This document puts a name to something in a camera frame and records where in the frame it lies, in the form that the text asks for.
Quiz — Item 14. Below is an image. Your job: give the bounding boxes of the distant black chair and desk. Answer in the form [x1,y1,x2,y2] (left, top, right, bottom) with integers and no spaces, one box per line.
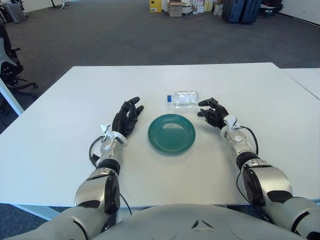
[259,3,283,18]

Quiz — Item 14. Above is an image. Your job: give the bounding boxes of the black office chair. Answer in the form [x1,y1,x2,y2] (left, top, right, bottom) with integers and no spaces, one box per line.
[0,22,39,96]

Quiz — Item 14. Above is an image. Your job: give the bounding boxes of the blue hard suitcase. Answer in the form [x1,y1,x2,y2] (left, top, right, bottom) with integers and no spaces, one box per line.
[221,0,245,24]

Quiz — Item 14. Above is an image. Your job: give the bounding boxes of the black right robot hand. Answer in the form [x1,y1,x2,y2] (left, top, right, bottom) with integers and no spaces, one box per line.
[197,97,230,130]

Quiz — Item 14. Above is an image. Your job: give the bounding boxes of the clear bottle with blue cap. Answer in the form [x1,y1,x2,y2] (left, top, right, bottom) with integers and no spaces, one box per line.
[166,90,200,108]

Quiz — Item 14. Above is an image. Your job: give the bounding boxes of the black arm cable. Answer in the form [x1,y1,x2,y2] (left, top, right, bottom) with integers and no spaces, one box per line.
[89,136,106,168]
[239,126,260,156]

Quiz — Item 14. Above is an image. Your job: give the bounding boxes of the white side desk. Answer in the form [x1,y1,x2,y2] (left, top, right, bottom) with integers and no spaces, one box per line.
[0,77,25,117]

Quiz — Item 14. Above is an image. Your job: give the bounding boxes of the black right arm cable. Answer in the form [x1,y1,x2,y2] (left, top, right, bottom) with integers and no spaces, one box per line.
[239,126,260,156]

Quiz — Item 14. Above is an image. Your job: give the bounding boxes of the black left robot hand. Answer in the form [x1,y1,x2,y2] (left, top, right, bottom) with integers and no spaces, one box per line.
[111,96,145,138]

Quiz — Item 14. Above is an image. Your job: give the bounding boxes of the white plastic bag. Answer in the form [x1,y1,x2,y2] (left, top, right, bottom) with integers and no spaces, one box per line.
[213,3,224,17]

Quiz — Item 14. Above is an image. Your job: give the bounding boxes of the yellow cardboard box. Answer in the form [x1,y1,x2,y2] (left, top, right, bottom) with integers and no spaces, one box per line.
[149,0,162,13]

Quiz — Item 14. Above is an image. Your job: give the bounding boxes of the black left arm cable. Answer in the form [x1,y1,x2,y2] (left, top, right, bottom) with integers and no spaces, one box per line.
[89,136,106,168]

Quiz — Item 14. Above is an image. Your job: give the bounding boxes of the dark navy suitcase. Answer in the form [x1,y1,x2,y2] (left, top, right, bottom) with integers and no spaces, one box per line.
[239,0,262,25]

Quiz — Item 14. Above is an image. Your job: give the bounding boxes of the grey storage bin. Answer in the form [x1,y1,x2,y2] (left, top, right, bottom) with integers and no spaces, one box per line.
[4,3,27,24]

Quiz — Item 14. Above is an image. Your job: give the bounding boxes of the stack of white boxes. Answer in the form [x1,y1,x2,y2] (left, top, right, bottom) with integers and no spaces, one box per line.
[194,0,213,13]

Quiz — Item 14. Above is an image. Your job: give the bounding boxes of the grey robot torso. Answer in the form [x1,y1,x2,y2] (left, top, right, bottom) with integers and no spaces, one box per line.
[0,203,320,240]

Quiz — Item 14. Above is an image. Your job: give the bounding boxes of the brown cardboard box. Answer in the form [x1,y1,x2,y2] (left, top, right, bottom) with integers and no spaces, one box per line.
[168,1,183,18]

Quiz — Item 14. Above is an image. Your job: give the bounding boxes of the green round plate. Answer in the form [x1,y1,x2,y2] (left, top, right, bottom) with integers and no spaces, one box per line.
[147,113,197,156]

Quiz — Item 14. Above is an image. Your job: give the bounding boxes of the black and white chair base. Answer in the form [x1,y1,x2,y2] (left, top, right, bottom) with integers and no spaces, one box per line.
[48,0,71,10]

